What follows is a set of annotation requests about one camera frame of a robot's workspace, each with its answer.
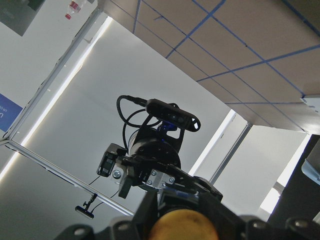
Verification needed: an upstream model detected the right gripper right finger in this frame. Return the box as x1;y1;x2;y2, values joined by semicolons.
198;192;253;240

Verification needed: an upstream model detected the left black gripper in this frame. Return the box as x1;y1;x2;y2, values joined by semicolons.
113;124;223;200

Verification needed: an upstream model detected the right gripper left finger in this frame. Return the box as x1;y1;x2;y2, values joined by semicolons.
108;191;158;240

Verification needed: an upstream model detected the yellow push button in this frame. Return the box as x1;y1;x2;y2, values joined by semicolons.
148;209;219;240

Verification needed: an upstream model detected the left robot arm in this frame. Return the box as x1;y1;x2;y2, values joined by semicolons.
116;124;223;201

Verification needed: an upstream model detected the overhead black camera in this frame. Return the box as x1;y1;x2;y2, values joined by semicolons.
75;193;98;220

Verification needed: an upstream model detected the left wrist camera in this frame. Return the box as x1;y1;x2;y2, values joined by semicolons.
145;98;201;132

